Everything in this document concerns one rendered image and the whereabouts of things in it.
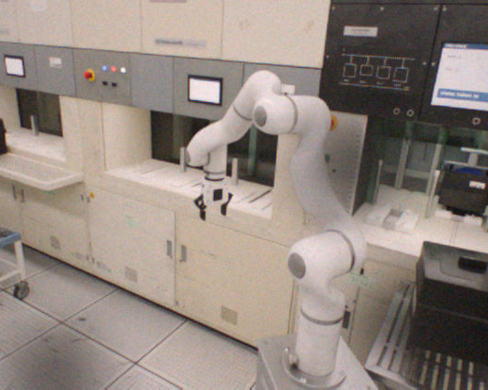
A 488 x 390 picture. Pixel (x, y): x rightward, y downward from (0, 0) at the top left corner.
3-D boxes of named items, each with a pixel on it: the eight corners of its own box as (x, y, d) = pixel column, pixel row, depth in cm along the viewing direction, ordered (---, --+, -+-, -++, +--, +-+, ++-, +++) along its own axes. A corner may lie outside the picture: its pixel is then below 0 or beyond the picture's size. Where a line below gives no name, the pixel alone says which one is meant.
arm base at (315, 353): (296, 395, 108) (303, 338, 102) (272, 345, 125) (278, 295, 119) (359, 383, 113) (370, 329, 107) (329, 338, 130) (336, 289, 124)
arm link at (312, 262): (352, 316, 111) (366, 238, 103) (303, 339, 101) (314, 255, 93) (322, 293, 121) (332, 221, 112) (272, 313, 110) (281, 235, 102)
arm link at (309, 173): (307, 282, 108) (348, 267, 117) (338, 281, 98) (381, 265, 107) (261, 106, 113) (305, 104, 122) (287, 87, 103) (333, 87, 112)
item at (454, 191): (431, 210, 206) (445, 149, 195) (436, 199, 223) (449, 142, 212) (486, 221, 195) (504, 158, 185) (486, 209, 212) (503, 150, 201)
